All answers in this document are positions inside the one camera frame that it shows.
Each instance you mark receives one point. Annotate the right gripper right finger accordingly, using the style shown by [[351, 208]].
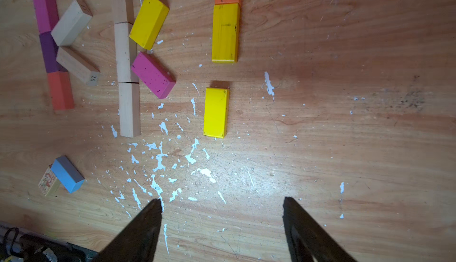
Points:
[[306, 239]]

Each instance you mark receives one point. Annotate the purple block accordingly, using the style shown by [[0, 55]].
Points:
[[49, 52]]

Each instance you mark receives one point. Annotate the red block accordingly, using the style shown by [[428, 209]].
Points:
[[61, 91]]

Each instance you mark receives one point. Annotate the yellow block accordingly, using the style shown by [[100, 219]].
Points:
[[216, 112], [226, 23], [148, 23]]

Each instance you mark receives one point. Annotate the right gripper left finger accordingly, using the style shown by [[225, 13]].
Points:
[[138, 240]]

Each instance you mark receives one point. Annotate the magenta block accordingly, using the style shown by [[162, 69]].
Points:
[[153, 75], [46, 12]]

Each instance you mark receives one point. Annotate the printed wooden block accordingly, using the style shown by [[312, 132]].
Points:
[[49, 182]]

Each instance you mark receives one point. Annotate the blue block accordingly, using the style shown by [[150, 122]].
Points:
[[67, 174]]

